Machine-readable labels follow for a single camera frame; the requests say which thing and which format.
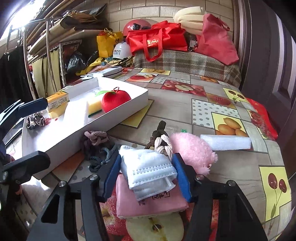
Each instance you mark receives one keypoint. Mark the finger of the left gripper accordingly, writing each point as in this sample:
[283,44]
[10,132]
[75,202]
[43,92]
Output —
[32,107]

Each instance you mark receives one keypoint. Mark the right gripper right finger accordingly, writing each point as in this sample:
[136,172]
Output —
[237,219]

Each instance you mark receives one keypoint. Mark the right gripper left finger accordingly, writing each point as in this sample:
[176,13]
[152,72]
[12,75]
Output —
[57,220]

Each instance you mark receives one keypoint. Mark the black white patterned scrunchie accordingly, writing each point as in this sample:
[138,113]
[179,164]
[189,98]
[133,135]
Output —
[35,121]

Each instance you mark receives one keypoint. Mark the yellow bamboo tissue pack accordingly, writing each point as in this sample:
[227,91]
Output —
[57,99]

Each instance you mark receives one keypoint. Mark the yellow green sponge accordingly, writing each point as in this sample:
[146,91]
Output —
[94,104]

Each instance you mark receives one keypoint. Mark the mauve braided scrunchie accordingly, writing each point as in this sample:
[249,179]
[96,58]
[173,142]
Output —
[97,137]

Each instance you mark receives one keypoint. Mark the pink fluffy plush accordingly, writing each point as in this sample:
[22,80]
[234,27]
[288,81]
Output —
[194,152]

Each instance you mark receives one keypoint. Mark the dark blue scrunchie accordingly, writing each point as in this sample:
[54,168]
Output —
[99,155]

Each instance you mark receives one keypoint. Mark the pink tissue pack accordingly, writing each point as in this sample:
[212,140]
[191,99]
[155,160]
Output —
[128,207]

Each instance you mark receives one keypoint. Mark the red plush apple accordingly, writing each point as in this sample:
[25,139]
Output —
[113,98]

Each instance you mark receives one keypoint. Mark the white foam block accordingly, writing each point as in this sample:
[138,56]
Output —
[227,142]

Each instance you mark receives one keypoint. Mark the white face masks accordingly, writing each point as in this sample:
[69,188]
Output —
[147,172]

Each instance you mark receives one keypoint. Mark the brown beige braided scrunchie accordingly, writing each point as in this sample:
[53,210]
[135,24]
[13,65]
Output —
[160,141]

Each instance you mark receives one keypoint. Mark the white cardboard tray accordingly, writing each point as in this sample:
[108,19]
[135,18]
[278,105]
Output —
[60,139]

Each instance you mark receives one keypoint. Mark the white power bank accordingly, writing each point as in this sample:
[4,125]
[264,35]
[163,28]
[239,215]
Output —
[108,72]

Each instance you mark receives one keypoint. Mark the yellow bag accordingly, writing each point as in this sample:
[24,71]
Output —
[106,41]

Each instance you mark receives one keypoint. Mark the fruit pattern tablecloth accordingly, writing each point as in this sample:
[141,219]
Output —
[151,117]

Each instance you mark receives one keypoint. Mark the white helmet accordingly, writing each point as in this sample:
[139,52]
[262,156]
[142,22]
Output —
[121,51]

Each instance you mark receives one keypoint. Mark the red printed gift bag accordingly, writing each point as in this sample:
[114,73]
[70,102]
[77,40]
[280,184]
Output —
[263,118]

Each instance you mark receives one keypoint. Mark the red helmet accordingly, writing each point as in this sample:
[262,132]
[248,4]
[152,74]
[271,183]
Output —
[136,24]

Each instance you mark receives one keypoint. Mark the shiny red tote bag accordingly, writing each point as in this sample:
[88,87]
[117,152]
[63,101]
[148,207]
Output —
[161,36]

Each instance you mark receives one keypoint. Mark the plaid covered sofa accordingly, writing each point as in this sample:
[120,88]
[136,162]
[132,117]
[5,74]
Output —
[191,63]

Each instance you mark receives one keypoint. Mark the cream foam roll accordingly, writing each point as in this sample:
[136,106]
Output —
[191,19]

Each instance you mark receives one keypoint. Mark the red fabric bag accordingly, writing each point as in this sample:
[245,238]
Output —
[214,41]

